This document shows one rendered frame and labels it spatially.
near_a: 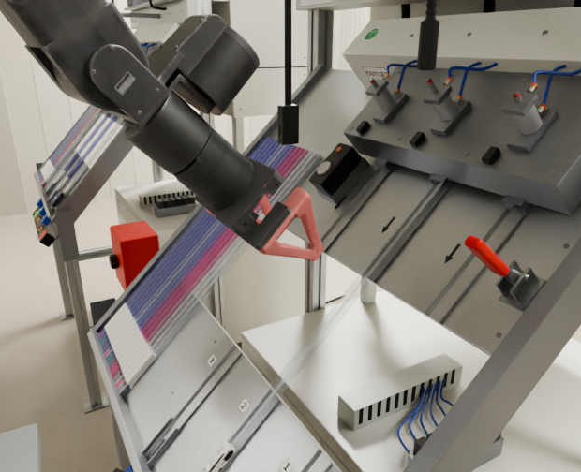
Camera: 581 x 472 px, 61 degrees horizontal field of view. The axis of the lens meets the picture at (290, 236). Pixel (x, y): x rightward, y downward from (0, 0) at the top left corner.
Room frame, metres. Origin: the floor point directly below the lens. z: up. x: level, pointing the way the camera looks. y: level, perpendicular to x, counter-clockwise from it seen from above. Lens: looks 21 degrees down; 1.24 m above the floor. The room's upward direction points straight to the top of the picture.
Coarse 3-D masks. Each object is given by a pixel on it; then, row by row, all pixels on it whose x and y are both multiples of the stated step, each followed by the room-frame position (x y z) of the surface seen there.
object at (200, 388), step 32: (192, 320) 0.69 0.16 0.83; (160, 352) 0.68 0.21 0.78; (192, 352) 0.63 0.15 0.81; (224, 352) 0.59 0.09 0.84; (160, 384) 0.62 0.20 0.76; (192, 384) 0.58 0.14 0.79; (224, 384) 0.55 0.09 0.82; (256, 384) 0.52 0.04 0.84; (160, 416) 0.56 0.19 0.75; (192, 416) 0.53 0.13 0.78; (224, 416) 0.50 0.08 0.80; (288, 416) 0.45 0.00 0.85; (160, 448) 0.51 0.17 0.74; (192, 448) 0.49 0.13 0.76; (256, 448) 0.44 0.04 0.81; (288, 448) 0.42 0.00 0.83; (320, 448) 0.41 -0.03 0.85
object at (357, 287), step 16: (432, 192) 0.59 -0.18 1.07; (416, 208) 0.59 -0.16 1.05; (400, 224) 0.58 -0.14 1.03; (416, 224) 0.58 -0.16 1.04; (400, 240) 0.57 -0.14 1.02; (384, 256) 0.55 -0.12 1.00; (368, 272) 0.55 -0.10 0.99; (352, 288) 0.54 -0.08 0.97; (336, 304) 0.53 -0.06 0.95; (352, 304) 0.53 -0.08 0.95; (336, 320) 0.52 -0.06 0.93; (320, 336) 0.51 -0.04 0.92; (304, 352) 0.50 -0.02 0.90; (288, 368) 0.50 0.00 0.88; (272, 384) 0.49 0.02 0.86; (288, 384) 0.49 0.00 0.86; (272, 400) 0.48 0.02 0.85; (256, 416) 0.47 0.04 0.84; (240, 432) 0.46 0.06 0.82
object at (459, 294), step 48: (336, 96) 0.96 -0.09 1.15; (336, 144) 0.83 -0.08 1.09; (384, 192) 0.66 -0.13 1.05; (480, 192) 0.56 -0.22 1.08; (336, 240) 0.64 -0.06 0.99; (384, 240) 0.59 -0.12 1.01; (432, 240) 0.54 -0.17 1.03; (528, 240) 0.47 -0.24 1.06; (576, 240) 0.44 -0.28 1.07; (384, 288) 0.53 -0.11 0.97; (432, 288) 0.49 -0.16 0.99; (480, 288) 0.46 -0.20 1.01; (480, 336) 0.41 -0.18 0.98
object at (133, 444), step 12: (96, 336) 0.80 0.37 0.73; (96, 348) 0.76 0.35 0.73; (96, 360) 0.73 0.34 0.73; (108, 372) 0.69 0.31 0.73; (108, 384) 0.66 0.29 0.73; (120, 396) 0.63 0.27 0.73; (120, 408) 0.60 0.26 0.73; (120, 420) 0.57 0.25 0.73; (132, 420) 0.59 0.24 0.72; (120, 432) 0.56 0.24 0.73; (132, 432) 0.56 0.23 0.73; (132, 444) 0.53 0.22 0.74; (132, 456) 0.51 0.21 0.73; (144, 456) 0.52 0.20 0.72; (144, 468) 0.49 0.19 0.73
